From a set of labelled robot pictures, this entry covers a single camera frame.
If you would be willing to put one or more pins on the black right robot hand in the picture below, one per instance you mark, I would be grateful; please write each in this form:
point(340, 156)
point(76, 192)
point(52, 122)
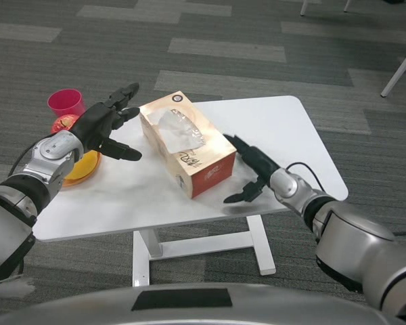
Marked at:
point(260, 164)

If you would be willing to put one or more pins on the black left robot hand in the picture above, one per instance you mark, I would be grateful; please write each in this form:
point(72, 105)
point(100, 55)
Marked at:
point(93, 123)

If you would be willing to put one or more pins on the orange tissue box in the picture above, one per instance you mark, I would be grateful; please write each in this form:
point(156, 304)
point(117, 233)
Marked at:
point(213, 174)

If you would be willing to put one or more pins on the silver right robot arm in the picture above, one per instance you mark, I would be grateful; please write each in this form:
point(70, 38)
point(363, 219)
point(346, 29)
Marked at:
point(352, 237)

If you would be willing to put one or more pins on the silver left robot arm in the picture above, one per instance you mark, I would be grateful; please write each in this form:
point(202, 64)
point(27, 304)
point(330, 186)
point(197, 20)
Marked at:
point(54, 149)

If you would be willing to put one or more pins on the white tissue sheet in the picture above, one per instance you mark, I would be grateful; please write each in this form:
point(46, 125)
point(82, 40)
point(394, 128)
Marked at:
point(176, 132)

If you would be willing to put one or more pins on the red apple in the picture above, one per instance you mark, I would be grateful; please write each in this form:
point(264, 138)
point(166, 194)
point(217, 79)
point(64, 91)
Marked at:
point(62, 123)

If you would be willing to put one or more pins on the pink plastic cup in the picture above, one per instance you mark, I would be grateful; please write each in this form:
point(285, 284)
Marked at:
point(66, 101)

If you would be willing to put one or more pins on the orange round plate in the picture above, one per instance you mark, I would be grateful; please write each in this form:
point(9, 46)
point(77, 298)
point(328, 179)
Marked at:
point(78, 183)

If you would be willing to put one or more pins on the white blue fuzzy strip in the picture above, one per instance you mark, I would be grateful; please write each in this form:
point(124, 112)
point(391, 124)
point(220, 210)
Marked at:
point(10, 287)

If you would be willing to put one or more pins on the silver robot chest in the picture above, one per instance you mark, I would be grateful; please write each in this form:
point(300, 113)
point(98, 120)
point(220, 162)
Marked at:
point(88, 311)

